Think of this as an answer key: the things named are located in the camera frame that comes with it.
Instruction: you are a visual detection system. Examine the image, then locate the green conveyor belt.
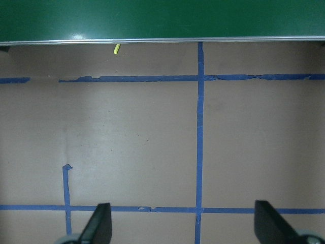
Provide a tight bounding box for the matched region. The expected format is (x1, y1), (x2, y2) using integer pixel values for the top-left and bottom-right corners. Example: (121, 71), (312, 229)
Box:
(0, 0), (325, 53)

